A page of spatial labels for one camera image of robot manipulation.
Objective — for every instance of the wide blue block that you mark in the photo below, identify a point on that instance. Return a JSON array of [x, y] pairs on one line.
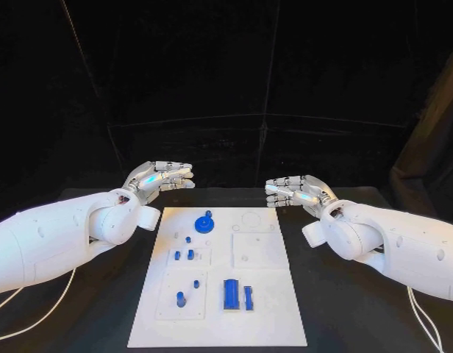
[[231, 294]]

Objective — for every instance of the blue gear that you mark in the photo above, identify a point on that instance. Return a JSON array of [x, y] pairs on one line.
[[204, 223]]

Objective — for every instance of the narrow blue block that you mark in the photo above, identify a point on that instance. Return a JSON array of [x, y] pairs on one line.
[[249, 298]]

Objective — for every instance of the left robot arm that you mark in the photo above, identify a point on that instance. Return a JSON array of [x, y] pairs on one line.
[[42, 248]]

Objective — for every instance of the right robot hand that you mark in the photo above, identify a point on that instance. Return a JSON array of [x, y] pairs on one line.
[[302, 190]]

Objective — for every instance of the large blue peg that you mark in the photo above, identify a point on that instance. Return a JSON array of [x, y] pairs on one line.
[[181, 299]]

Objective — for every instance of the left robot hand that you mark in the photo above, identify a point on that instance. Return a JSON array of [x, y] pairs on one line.
[[158, 179]]

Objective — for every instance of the white task board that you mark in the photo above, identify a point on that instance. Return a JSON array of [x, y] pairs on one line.
[[218, 278]]

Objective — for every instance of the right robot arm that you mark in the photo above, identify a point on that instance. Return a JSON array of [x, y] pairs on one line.
[[409, 248]]

